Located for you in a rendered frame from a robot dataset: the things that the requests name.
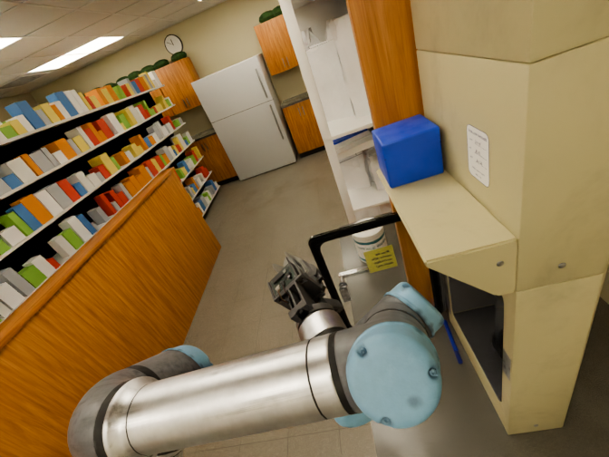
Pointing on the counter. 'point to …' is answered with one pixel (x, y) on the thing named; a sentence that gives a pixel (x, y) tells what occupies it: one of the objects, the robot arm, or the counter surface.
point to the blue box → (409, 150)
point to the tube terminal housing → (535, 206)
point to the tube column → (507, 26)
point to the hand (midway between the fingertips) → (290, 262)
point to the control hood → (456, 233)
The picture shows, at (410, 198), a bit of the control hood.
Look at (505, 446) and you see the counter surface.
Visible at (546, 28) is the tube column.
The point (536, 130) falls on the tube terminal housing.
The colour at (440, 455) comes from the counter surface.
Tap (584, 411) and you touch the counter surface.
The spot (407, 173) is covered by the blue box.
